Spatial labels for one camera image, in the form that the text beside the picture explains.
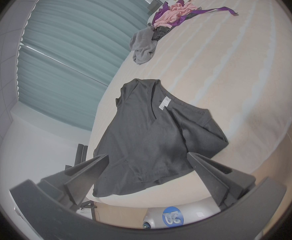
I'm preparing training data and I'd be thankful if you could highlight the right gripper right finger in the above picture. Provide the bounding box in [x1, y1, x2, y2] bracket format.
[187, 151, 256, 211]

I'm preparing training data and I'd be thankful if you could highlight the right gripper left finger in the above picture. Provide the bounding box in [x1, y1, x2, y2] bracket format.
[36, 153, 110, 211]

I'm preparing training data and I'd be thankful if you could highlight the black T-shirt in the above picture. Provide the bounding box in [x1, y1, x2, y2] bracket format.
[92, 78, 229, 198]

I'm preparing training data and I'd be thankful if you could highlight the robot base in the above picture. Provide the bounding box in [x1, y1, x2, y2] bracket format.
[142, 196, 221, 231]

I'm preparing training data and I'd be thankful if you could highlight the bed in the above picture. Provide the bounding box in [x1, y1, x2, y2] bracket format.
[85, 0, 292, 208]

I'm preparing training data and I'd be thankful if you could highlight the pile of clothes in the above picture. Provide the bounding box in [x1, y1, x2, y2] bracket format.
[152, 2, 239, 41]

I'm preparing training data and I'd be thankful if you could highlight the black chest of drawers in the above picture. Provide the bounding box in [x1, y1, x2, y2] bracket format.
[72, 143, 88, 168]

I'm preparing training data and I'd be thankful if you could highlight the blue-green curtain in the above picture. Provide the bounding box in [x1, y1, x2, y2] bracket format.
[16, 45, 110, 132]
[21, 0, 152, 86]

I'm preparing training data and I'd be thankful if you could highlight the grey knit garment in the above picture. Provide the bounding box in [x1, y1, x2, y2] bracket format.
[129, 27, 157, 65]

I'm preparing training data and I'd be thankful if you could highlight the grey bedside table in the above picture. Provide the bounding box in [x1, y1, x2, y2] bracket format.
[148, 0, 162, 12]

